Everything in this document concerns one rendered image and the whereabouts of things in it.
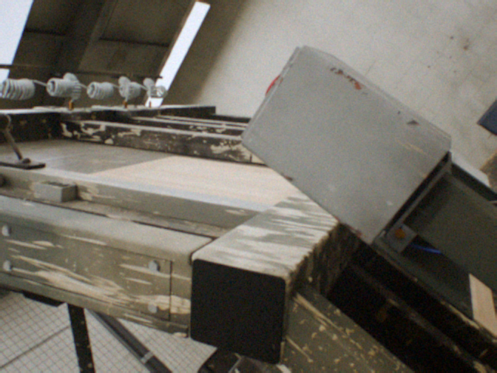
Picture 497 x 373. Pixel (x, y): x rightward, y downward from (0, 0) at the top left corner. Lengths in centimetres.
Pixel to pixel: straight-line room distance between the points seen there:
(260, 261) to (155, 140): 114
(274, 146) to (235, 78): 640
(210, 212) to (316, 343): 36
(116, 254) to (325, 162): 29
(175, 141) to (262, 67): 517
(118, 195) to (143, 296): 34
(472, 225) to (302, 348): 21
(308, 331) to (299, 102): 24
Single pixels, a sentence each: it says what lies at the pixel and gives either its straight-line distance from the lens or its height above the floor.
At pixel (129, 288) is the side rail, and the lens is 61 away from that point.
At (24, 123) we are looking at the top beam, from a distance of 180.
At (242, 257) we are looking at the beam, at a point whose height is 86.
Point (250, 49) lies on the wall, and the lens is 677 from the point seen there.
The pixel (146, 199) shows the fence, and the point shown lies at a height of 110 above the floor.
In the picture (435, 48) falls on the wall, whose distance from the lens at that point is 618.
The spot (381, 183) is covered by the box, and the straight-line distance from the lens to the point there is 45.
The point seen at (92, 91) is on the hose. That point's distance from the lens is 199.
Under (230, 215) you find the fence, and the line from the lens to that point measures 79.
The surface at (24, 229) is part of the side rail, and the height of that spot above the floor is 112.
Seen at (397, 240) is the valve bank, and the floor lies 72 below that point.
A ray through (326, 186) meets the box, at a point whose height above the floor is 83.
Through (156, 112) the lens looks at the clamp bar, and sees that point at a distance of 223.
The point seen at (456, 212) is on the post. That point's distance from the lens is 48.
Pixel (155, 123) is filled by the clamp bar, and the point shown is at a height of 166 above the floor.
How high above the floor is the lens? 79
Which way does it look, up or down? 13 degrees up
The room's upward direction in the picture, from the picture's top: 51 degrees counter-clockwise
